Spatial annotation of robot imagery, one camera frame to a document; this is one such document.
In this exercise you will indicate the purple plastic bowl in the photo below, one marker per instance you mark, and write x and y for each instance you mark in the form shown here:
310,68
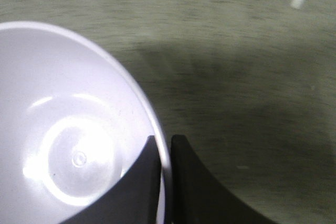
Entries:
73,122

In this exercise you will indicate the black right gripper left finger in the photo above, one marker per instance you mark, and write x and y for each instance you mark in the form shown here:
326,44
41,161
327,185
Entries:
134,198

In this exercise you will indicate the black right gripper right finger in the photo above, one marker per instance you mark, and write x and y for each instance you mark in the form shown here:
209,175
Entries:
198,196

